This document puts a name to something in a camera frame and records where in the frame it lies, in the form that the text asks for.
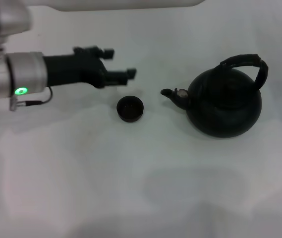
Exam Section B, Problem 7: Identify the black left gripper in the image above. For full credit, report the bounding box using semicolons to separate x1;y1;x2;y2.
43;46;137;89

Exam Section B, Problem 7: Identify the dark brown small teacup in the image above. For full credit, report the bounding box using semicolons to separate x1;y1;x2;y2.
116;95;145;123

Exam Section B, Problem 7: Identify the black round teapot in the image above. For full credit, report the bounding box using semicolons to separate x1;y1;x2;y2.
160;53;269;138

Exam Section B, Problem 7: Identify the white rounded panel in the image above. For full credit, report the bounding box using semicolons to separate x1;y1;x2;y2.
29;0;205;12

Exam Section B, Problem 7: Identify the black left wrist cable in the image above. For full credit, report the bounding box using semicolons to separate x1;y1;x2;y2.
9;86;54;112

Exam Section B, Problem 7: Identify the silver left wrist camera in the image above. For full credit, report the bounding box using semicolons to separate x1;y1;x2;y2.
0;0;32;44

